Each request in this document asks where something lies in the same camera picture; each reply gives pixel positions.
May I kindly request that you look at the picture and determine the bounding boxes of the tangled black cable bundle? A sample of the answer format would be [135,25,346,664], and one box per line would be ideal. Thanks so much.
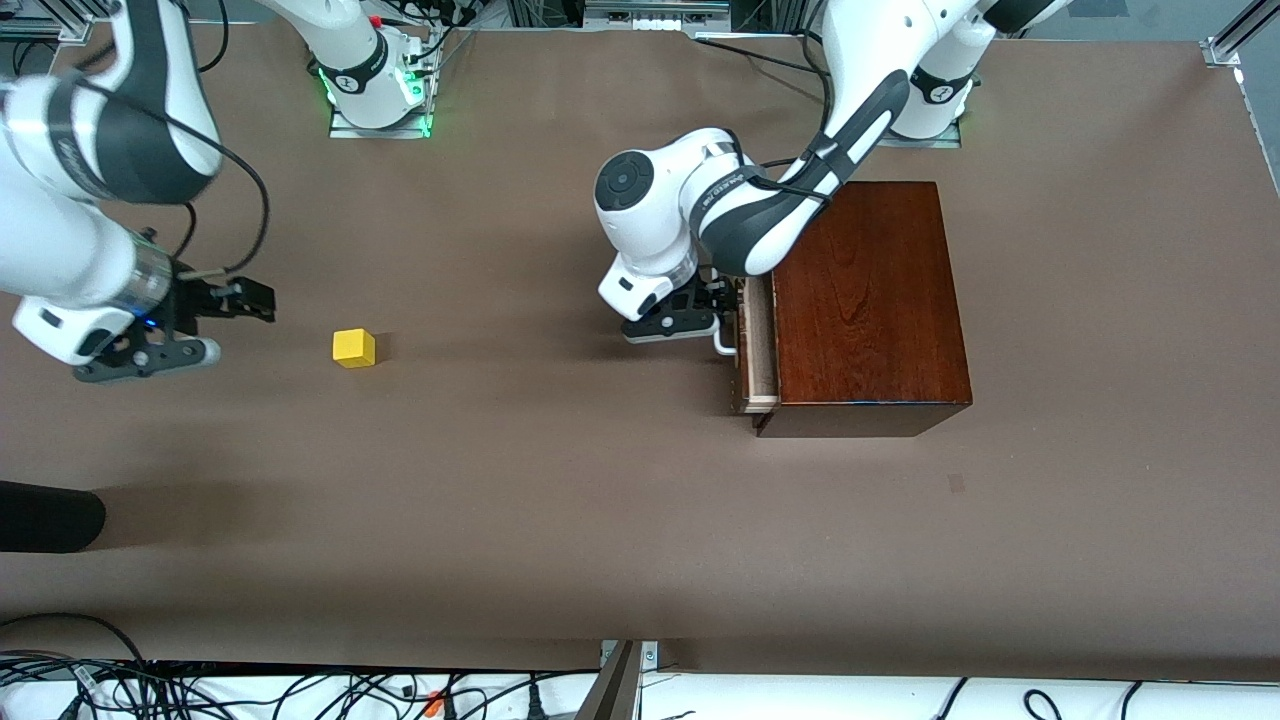
[0,612,601,720]

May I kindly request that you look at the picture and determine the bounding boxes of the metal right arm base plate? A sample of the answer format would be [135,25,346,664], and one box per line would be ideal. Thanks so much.
[328,30,434,139]

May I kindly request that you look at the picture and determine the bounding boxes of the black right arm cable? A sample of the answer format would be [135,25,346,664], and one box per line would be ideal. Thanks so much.
[60,75,273,281]

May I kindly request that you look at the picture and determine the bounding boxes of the black cable on table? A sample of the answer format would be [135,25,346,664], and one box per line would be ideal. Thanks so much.
[695,38,831,77]

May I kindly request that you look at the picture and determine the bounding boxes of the aluminium frame extrusion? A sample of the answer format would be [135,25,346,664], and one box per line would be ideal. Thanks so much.
[0,0,101,43]
[1200,0,1280,69]

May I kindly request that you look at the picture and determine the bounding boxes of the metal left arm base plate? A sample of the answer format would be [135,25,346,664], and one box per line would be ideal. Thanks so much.
[880,120,964,149]

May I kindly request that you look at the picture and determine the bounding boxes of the black rounded object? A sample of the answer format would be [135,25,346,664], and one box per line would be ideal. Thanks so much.
[0,480,107,554]

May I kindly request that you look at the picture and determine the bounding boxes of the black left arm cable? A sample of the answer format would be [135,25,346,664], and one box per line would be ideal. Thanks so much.
[740,30,841,206]

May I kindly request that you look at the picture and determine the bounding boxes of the dark brown wooden cabinet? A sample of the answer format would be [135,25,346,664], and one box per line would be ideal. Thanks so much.
[755,180,974,439]

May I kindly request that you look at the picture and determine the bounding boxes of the aluminium profile post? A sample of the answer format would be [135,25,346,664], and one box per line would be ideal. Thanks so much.
[577,640,661,720]

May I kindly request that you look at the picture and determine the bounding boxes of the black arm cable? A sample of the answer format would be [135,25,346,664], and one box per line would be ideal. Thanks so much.
[740,30,841,206]
[60,75,273,281]

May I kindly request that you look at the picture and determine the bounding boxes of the wooden drawer with white handle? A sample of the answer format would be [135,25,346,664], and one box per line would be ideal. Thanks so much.
[713,272,781,416]

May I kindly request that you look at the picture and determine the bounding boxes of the white power strip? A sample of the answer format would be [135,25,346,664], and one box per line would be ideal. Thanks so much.
[583,0,733,33]

